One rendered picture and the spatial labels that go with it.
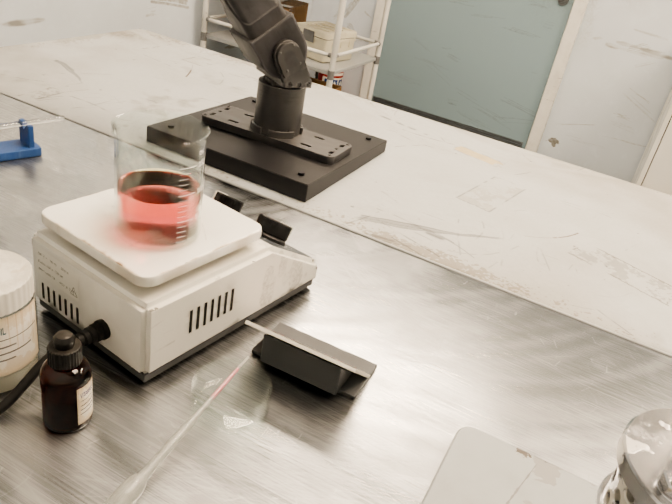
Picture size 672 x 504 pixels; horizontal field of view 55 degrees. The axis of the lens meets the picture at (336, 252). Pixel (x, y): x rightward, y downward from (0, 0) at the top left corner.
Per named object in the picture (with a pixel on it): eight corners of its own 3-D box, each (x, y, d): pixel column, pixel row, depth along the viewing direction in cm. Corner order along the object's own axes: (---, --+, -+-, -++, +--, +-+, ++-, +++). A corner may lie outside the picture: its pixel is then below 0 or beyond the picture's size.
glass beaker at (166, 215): (156, 207, 50) (160, 102, 46) (220, 237, 48) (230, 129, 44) (84, 237, 45) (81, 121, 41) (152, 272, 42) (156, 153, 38)
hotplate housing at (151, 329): (216, 232, 65) (222, 159, 62) (316, 287, 60) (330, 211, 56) (6, 318, 49) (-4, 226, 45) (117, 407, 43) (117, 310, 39)
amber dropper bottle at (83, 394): (43, 438, 40) (36, 351, 36) (42, 405, 42) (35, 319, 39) (95, 430, 41) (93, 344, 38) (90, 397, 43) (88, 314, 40)
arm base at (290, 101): (341, 104, 77) (363, 94, 82) (202, 62, 83) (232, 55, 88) (330, 165, 80) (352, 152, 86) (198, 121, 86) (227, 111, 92)
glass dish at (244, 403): (182, 432, 42) (184, 407, 41) (196, 376, 47) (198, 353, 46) (266, 441, 43) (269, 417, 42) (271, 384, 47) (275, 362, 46)
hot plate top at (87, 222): (163, 181, 56) (164, 172, 55) (267, 237, 50) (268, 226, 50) (34, 220, 47) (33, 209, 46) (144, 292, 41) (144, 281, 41)
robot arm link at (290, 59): (278, 40, 74) (320, 43, 77) (248, 23, 81) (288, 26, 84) (272, 93, 77) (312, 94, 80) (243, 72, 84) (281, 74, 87)
